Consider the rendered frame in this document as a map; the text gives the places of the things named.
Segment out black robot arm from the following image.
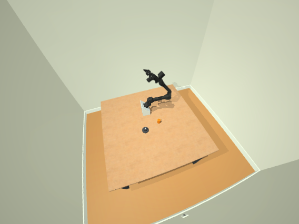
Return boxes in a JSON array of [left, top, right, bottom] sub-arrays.
[[143, 71, 172, 108]]

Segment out dark grey round pedestal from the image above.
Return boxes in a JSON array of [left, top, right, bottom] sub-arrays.
[[142, 127, 148, 134]]

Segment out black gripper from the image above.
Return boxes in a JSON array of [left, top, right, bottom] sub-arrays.
[[144, 69, 157, 80]]

